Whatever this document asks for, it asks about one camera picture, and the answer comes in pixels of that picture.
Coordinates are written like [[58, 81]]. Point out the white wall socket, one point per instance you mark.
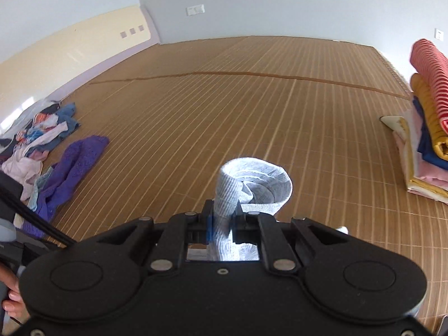
[[441, 35]]

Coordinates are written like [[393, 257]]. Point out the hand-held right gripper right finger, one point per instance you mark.
[[239, 231]]

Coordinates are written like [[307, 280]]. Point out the light grey knit garment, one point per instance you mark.
[[252, 182]]

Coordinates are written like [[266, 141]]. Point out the pile of unfolded clothes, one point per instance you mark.
[[38, 136]]

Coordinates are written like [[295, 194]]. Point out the stack of folded clothes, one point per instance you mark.
[[428, 112]]

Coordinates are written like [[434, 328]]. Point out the purple knit garment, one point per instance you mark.
[[77, 161]]

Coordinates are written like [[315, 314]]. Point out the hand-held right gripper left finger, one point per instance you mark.
[[209, 227]]

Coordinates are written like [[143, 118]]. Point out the white wall switch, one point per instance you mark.
[[195, 9]]

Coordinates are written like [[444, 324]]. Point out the person's left hand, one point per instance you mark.
[[15, 304]]

